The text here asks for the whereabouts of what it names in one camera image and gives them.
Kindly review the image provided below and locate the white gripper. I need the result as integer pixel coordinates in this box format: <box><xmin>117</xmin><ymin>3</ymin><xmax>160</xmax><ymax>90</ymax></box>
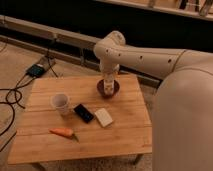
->
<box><xmin>99</xmin><ymin>62</ymin><xmax>120</xmax><ymax>80</ymax></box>

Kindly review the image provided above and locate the clear plastic bottle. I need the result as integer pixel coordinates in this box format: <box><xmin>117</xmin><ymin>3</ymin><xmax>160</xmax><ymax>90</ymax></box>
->
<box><xmin>104</xmin><ymin>78</ymin><xmax>114</xmax><ymax>95</ymax></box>

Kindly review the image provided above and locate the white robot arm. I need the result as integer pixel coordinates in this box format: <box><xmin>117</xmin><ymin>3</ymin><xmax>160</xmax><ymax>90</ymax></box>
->
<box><xmin>93</xmin><ymin>31</ymin><xmax>213</xmax><ymax>171</ymax></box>

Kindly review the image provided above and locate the dark red ceramic bowl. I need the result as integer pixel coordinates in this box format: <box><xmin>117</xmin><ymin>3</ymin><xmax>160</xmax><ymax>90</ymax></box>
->
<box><xmin>97</xmin><ymin>80</ymin><xmax>120</xmax><ymax>98</ymax></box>

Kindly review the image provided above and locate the black smartphone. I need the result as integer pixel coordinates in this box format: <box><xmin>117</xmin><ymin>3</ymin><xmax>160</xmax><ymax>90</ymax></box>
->
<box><xmin>74</xmin><ymin>104</ymin><xmax>94</xmax><ymax>123</ymax></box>

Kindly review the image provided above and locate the white paper cup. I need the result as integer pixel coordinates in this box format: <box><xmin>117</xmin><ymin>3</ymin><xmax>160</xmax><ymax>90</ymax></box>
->
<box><xmin>50</xmin><ymin>93</ymin><xmax>70</xmax><ymax>116</ymax></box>

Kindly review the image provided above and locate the wooden table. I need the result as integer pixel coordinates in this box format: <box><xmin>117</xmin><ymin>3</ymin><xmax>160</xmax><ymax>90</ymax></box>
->
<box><xmin>8</xmin><ymin>75</ymin><xmax>152</xmax><ymax>164</ymax></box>

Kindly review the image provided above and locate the orange carrot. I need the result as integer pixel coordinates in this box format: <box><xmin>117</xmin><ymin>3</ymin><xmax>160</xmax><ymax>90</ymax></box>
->
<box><xmin>50</xmin><ymin>128</ymin><xmax>73</xmax><ymax>138</ymax></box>

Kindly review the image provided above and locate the black power adapter box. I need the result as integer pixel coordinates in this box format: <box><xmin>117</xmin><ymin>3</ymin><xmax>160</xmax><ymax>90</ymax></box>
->
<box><xmin>26</xmin><ymin>64</ymin><xmax>45</xmax><ymax>78</ymax></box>

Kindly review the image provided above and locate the black cable on floor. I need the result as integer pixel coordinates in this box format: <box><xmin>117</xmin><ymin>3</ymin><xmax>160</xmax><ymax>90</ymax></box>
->
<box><xmin>0</xmin><ymin>39</ymin><xmax>59</xmax><ymax>153</ymax></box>

